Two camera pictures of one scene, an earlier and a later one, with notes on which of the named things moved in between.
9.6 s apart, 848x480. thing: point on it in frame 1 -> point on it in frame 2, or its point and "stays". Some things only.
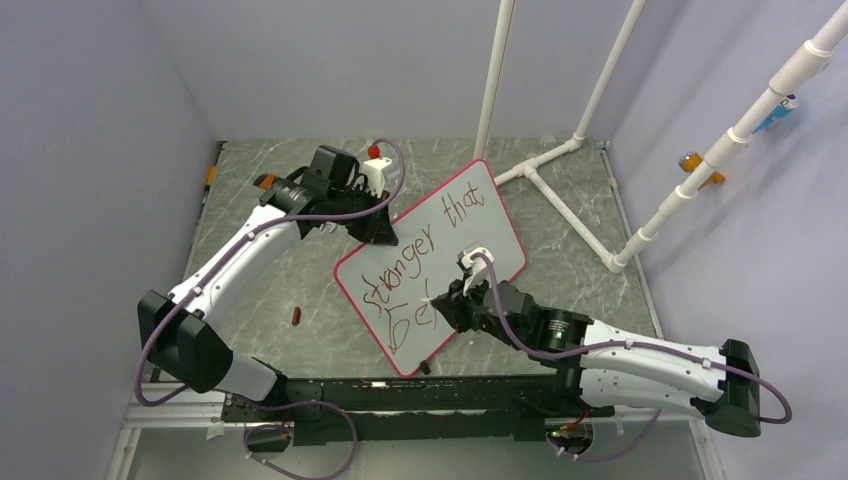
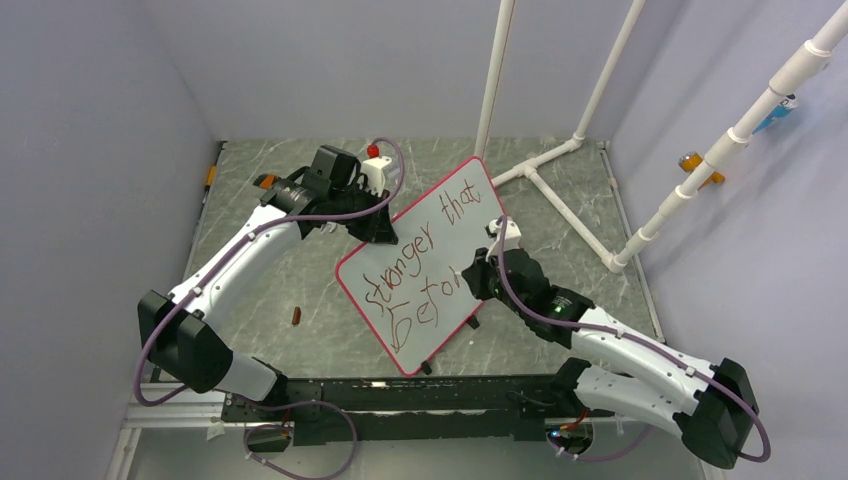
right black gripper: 454,303 -> 476,273
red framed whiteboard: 418,279 stays
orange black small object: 265,181 stays
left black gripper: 376,230 stays
